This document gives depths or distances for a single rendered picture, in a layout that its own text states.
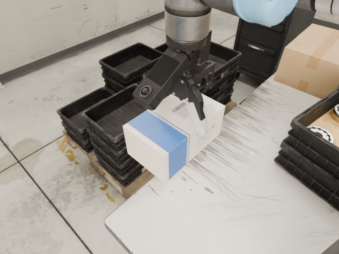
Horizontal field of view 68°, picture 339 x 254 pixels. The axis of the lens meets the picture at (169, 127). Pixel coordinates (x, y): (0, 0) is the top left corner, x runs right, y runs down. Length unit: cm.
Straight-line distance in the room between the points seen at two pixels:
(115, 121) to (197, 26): 116
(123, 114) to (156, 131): 105
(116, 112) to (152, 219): 86
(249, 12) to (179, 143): 26
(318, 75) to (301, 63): 10
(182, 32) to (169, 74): 7
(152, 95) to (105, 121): 111
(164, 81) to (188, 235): 57
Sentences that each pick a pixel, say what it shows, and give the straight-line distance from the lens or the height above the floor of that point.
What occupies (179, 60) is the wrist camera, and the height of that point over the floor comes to 129.
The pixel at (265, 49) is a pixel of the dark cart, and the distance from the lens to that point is 245.
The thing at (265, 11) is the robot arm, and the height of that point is 140.
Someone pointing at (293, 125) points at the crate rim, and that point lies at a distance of 93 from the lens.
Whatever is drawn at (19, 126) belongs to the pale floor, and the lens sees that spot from 250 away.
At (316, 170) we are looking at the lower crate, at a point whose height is 81.
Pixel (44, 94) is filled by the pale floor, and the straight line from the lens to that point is 278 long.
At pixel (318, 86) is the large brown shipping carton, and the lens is 149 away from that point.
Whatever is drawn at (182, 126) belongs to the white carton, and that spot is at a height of 114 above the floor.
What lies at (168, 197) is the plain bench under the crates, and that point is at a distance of 92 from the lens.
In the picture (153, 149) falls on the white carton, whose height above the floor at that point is 114.
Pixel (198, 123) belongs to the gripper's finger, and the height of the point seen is 116.
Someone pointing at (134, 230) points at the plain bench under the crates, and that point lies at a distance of 88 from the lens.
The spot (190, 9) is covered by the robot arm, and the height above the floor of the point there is 137.
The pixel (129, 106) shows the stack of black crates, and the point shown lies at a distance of 160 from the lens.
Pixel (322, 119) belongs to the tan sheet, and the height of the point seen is 83.
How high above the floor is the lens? 150
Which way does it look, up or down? 45 degrees down
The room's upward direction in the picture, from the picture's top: straight up
